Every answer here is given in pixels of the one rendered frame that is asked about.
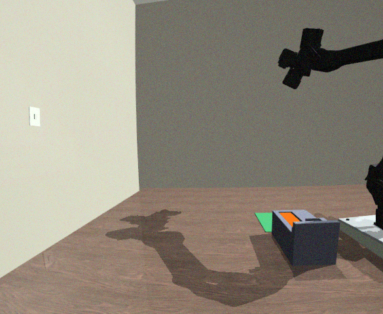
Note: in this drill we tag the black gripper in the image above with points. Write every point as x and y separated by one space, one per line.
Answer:
292 79

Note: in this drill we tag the orange l-shaped part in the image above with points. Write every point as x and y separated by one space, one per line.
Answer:
289 218

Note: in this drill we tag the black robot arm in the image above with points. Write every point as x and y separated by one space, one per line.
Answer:
320 59

